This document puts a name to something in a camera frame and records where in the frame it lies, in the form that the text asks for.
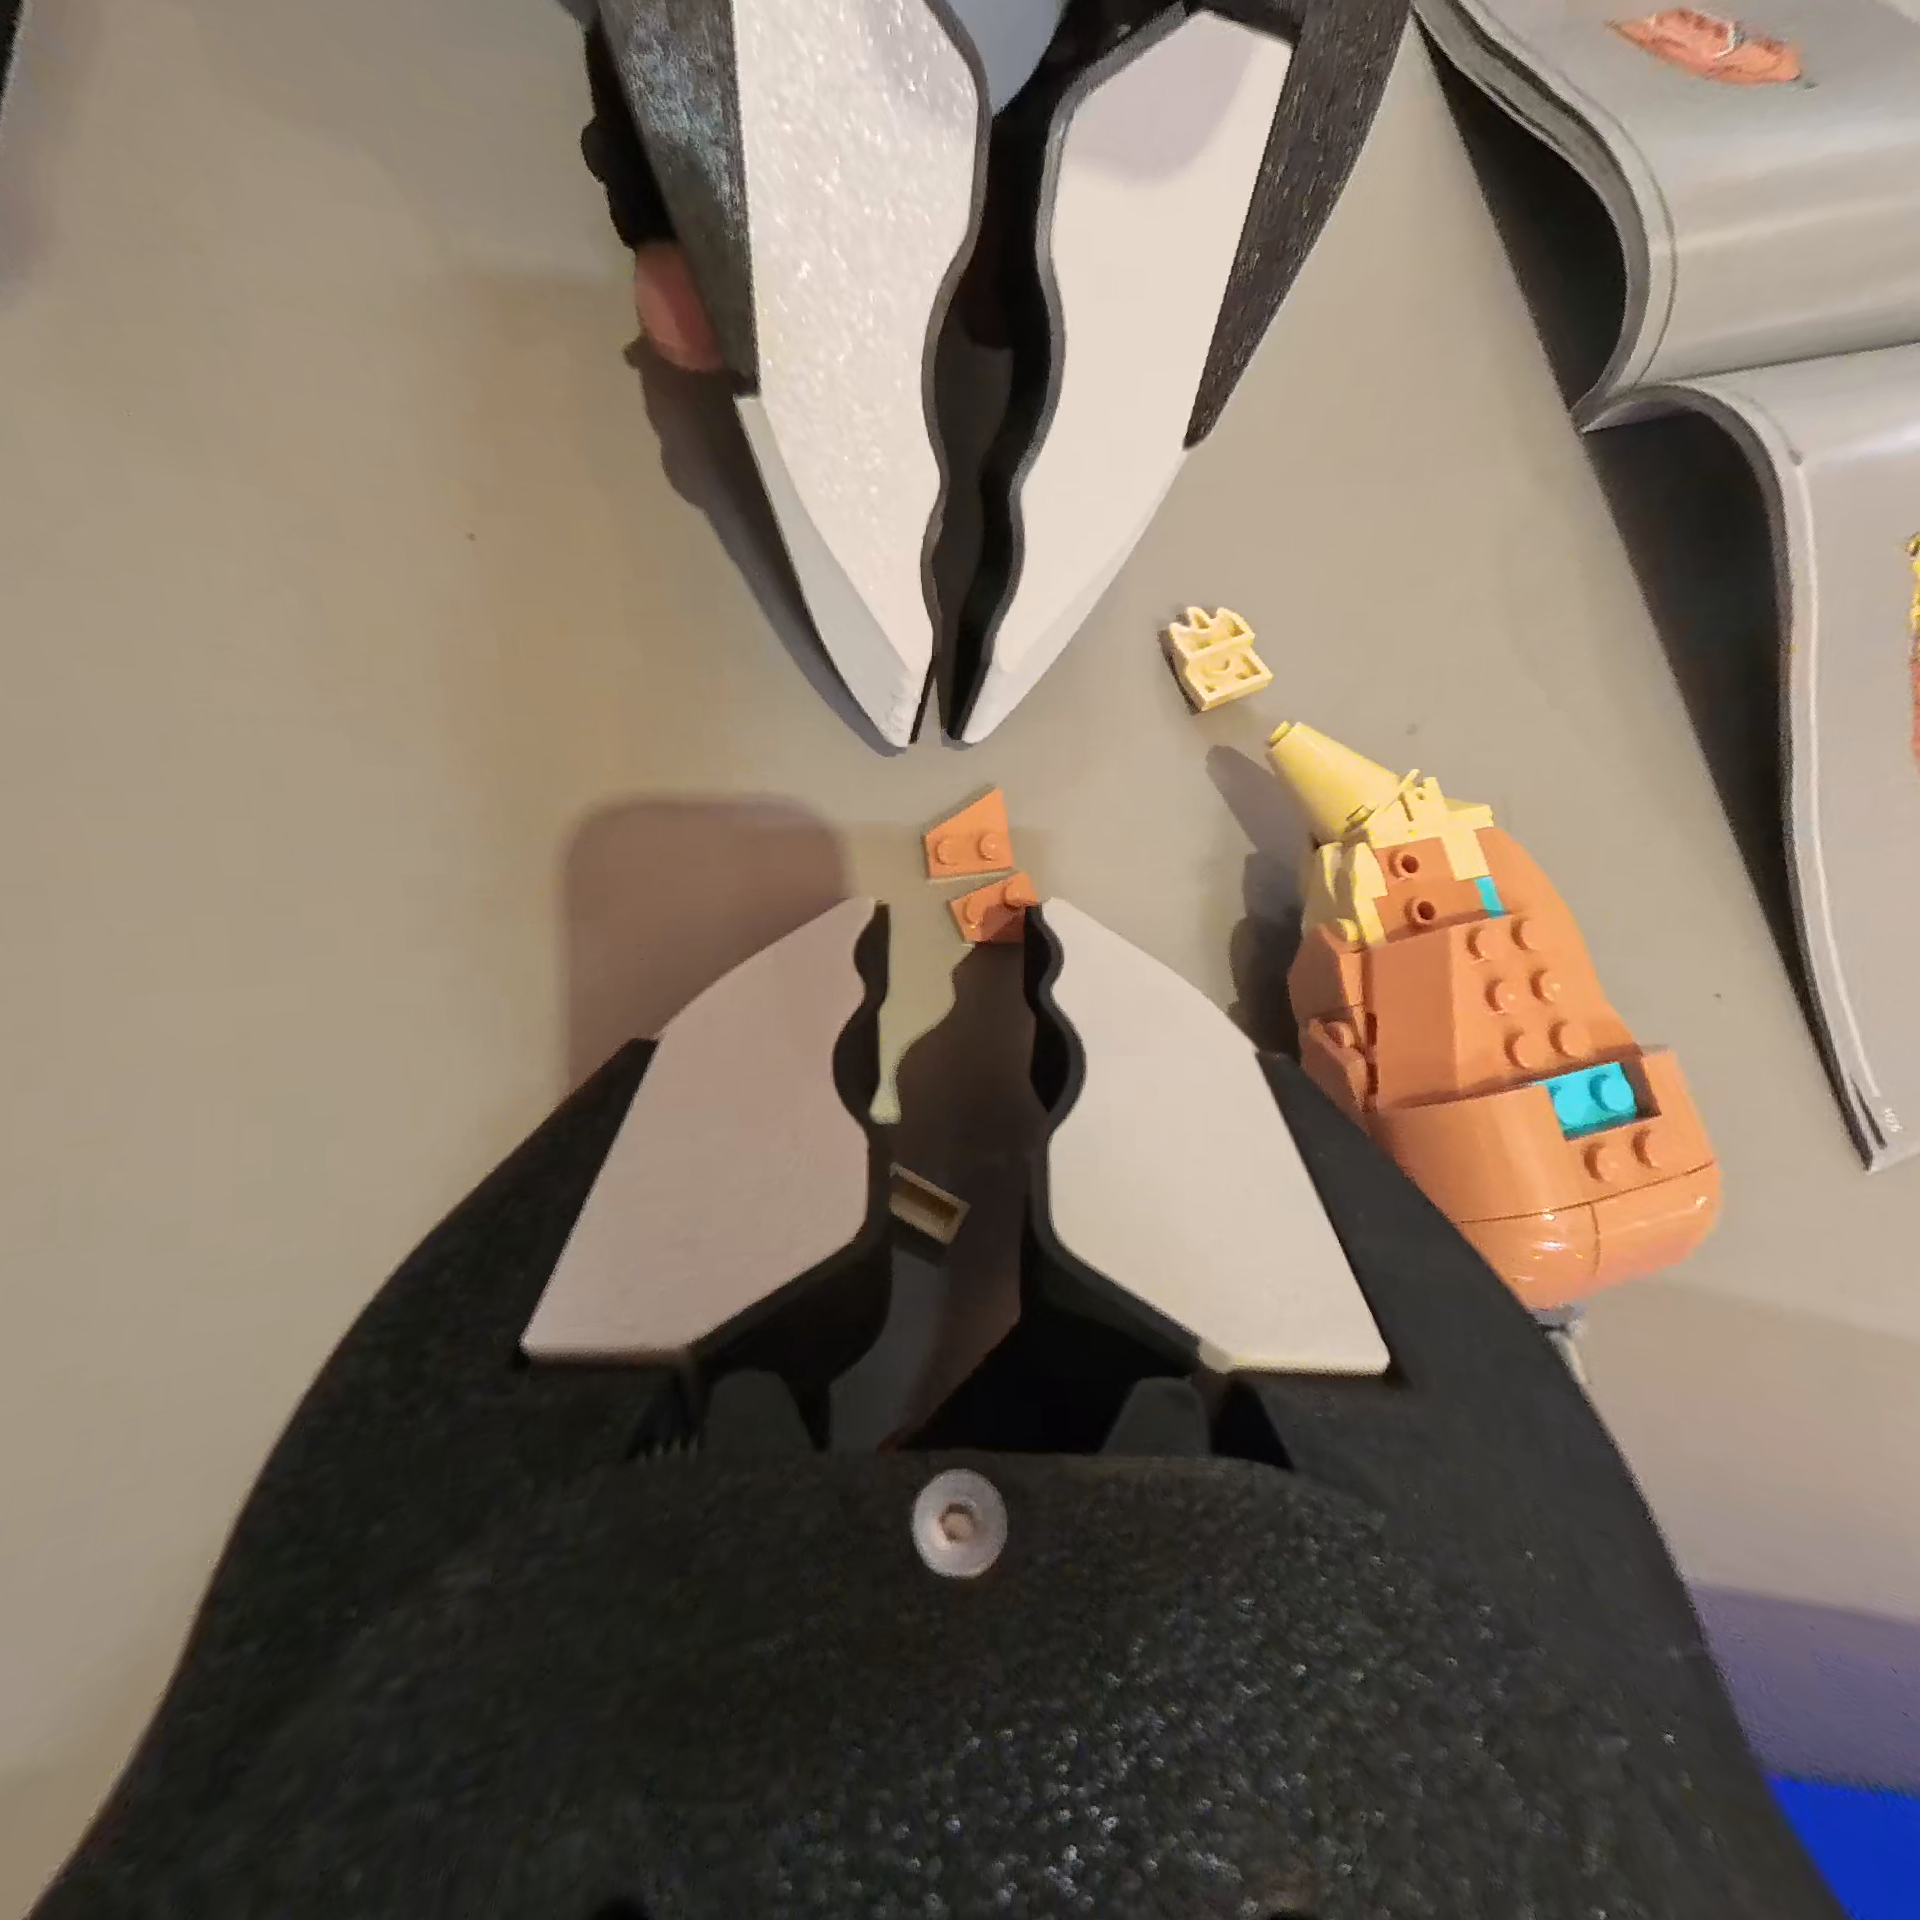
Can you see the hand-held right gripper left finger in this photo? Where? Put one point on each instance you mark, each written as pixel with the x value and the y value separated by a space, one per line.
pixel 719 1170

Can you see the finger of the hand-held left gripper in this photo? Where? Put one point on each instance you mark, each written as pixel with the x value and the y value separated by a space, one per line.
pixel 840 300
pixel 1125 376

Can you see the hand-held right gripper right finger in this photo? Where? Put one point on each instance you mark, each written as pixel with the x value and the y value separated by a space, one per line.
pixel 1199 1185

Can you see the small tan toy tile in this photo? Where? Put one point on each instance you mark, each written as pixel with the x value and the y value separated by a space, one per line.
pixel 926 1204

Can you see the orange wedge toy plate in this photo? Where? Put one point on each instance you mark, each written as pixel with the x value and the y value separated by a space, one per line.
pixel 991 907
pixel 972 844

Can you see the grey desk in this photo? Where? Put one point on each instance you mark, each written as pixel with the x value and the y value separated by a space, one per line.
pixel 299 601

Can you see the person's left hand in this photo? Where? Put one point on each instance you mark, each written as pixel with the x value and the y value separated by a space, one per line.
pixel 674 316

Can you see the orange toy brick model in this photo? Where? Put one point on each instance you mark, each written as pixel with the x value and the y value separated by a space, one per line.
pixel 1500 1080

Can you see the grey instruction booklet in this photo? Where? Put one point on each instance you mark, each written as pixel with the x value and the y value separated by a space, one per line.
pixel 1725 225

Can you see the blue plastic bin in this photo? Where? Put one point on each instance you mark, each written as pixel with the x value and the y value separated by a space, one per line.
pixel 1859 1860

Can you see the tan toy bracket brick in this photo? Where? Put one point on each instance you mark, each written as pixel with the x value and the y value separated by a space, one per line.
pixel 1221 674

